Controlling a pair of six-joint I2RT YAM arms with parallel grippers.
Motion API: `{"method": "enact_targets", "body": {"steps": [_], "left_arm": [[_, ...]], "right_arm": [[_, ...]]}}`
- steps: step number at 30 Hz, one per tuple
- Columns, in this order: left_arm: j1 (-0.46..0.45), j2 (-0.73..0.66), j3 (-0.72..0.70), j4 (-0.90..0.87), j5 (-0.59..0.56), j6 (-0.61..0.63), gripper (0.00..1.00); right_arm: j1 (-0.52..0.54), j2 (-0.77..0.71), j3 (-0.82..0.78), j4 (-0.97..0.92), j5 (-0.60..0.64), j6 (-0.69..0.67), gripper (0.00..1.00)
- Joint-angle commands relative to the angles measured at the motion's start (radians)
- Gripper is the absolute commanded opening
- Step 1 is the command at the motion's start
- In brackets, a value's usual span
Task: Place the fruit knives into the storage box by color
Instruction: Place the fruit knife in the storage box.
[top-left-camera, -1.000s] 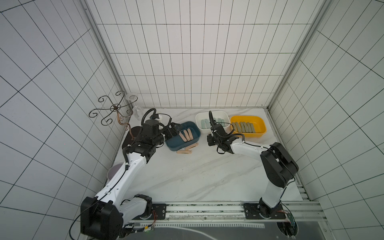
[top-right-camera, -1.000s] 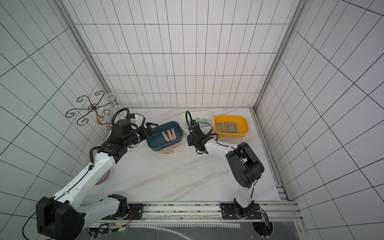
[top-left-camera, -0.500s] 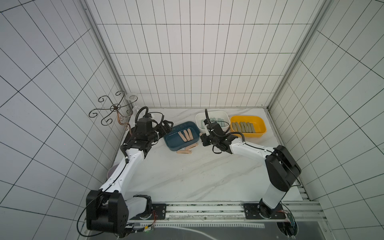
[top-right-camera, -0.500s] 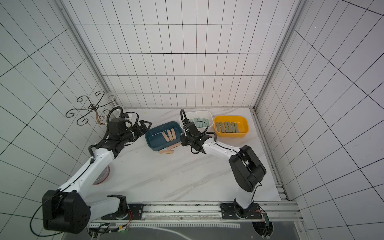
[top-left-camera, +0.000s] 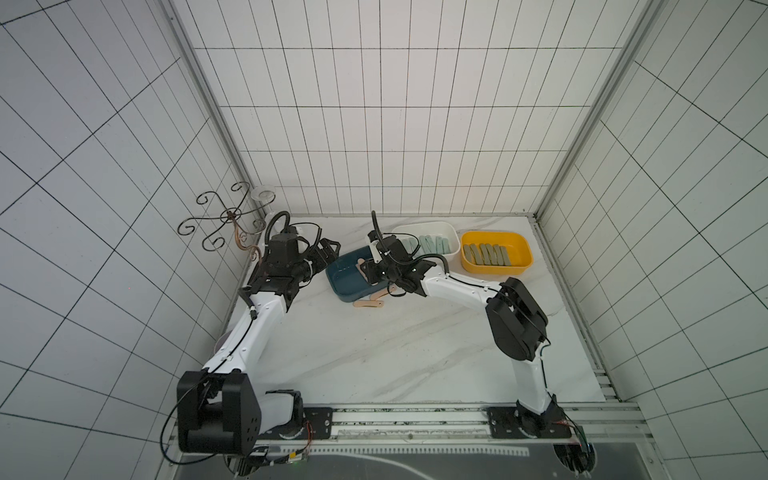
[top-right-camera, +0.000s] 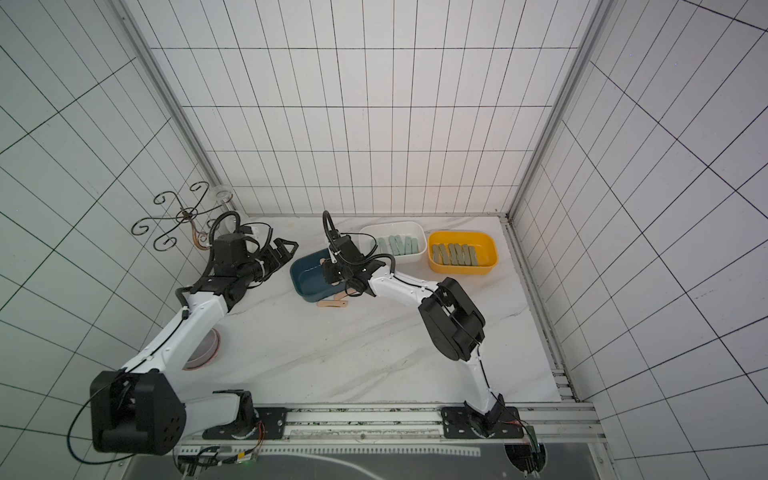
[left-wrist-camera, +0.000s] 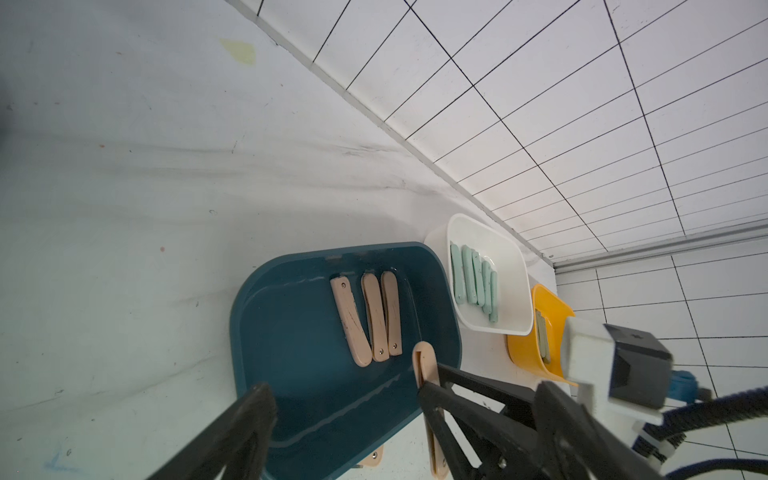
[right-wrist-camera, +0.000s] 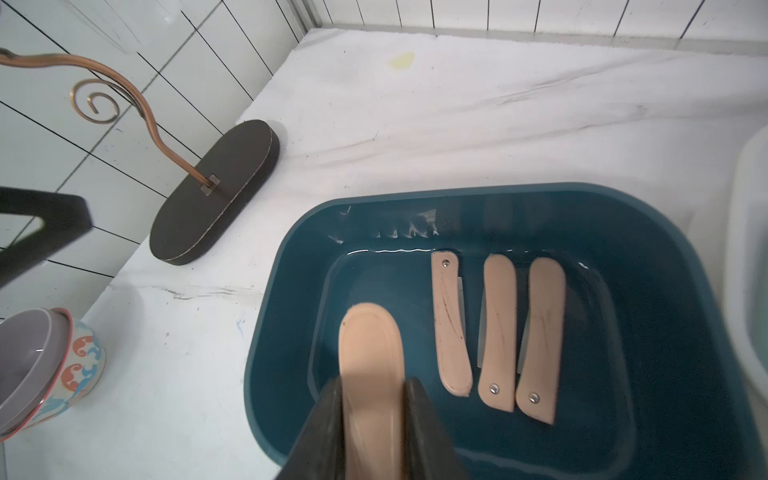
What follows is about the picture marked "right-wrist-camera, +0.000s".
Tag dark teal storage box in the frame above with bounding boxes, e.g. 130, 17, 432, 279
244, 183, 767, 479

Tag black oval rack base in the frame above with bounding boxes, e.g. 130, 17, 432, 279
149, 120, 280, 265

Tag metal scroll glass rack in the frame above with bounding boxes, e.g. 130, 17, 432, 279
0, 47, 220, 196

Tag white storage box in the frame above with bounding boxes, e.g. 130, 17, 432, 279
723, 128, 767, 401

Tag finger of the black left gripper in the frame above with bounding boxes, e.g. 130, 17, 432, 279
1, 187, 93, 287

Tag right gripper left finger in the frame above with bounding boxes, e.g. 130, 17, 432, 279
277, 377, 344, 480

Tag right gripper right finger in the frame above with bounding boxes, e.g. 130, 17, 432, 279
405, 377, 468, 480

